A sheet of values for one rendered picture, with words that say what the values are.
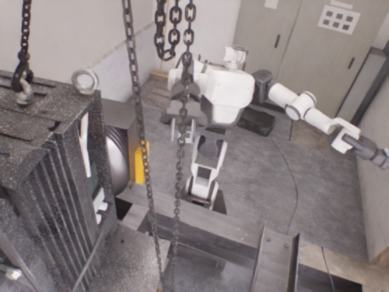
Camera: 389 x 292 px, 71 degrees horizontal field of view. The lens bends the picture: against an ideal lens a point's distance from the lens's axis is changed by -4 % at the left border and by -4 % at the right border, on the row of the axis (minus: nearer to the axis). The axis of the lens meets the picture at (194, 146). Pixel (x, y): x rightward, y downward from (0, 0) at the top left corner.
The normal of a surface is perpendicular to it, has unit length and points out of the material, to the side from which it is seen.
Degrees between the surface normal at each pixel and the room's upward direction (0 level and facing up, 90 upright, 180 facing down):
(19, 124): 0
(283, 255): 0
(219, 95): 73
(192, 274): 0
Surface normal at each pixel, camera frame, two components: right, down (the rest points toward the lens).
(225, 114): 0.28, 0.43
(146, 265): 0.11, -0.73
